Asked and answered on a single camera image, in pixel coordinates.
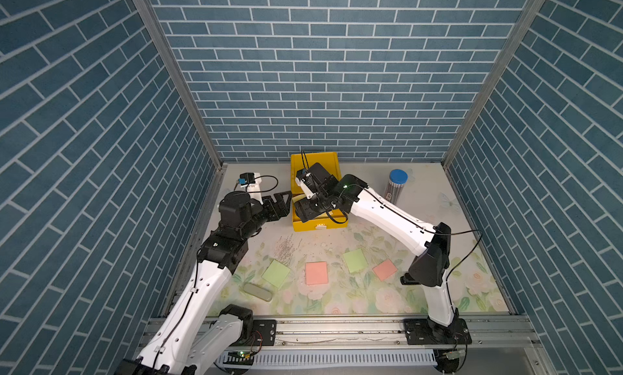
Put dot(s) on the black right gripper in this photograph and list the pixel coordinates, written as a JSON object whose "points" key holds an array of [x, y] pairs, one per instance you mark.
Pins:
{"points": [[302, 209]]}

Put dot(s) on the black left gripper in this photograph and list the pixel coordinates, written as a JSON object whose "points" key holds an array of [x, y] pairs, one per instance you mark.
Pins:
{"points": [[281, 210]]}

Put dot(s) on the green sticky note pad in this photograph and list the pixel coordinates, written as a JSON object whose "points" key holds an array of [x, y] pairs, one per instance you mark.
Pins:
{"points": [[276, 274], [355, 261]]}

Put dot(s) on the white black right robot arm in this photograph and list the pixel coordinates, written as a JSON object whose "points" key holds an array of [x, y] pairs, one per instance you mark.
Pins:
{"points": [[430, 244]]}

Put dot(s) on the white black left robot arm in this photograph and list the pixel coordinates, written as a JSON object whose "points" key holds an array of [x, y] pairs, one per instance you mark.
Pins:
{"points": [[204, 277]]}

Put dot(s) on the pink sticky note pad centre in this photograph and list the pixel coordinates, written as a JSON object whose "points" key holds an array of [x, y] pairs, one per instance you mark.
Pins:
{"points": [[316, 273]]}

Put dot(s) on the pink sticky note pad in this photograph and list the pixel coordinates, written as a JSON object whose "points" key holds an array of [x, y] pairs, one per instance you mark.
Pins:
{"points": [[316, 273], [385, 270]]}

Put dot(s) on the pink sticky note pad right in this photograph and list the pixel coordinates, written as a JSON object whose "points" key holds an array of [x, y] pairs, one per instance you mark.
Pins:
{"points": [[385, 270]]}

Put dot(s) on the grey green stapler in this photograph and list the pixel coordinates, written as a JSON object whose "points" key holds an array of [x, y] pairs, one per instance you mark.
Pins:
{"points": [[258, 292]]}

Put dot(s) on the clear pencil tube blue lid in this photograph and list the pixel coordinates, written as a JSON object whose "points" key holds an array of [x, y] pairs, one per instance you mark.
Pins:
{"points": [[397, 180]]}

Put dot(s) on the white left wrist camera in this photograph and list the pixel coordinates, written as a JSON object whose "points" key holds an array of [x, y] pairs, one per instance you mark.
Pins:
{"points": [[250, 182]]}

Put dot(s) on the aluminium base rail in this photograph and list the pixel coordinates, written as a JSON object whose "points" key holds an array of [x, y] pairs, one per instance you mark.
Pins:
{"points": [[362, 341]]}

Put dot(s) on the aluminium corner post left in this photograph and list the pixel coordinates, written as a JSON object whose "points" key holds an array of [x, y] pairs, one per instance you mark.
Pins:
{"points": [[157, 34]]}

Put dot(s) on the aluminium corner post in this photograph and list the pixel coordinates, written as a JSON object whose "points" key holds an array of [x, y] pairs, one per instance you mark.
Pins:
{"points": [[157, 34], [502, 61]]}

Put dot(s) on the aluminium corner post right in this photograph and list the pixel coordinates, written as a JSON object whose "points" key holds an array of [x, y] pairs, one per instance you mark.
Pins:
{"points": [[502, 61]]}

